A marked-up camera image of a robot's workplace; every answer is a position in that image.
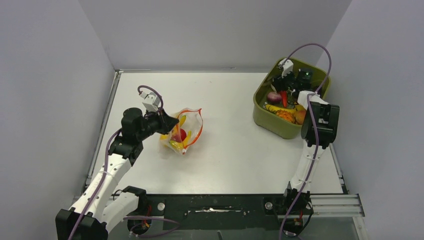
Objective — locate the small yellow banana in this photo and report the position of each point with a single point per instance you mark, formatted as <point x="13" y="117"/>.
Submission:
<point x="188" y="140"/>

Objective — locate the clear zip top bag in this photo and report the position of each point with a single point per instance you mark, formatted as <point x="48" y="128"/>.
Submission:
<point x="194" y="122"/>

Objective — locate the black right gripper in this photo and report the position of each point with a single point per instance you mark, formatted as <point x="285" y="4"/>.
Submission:
<point x="278" y="82"/>

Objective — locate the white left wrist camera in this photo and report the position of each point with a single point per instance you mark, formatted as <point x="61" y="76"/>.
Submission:
<point x="151" y="101"/>

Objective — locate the purple red onion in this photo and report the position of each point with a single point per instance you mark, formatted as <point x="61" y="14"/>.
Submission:
<point x="274" y="98"/>

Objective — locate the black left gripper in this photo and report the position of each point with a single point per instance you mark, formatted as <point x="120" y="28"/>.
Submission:
<point x="166" y="122"/>

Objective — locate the orange carrot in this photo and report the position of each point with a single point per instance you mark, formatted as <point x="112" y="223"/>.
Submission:
<point x="284" y="98"/>

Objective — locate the red apple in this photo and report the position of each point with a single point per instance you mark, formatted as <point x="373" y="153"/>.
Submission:
<point x="178" y="135"/>

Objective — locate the green plastic bin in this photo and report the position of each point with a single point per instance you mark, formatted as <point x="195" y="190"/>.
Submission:
<point x="270" y="121"/>

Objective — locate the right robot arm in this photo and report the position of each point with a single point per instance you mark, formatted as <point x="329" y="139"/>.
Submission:
<point x="318" y="130"/>

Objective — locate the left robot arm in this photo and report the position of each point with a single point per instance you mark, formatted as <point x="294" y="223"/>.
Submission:
<point x="91" y="217"/>

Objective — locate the yellow banana bunch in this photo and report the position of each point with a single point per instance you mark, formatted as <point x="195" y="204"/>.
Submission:
<point x="167" y="137"/>

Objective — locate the aluminium frame rail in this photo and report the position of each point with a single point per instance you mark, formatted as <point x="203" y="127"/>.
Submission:
<point x="337" y="206"/>

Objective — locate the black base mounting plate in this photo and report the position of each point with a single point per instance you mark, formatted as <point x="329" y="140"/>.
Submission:
<point x="270" y="212"/>

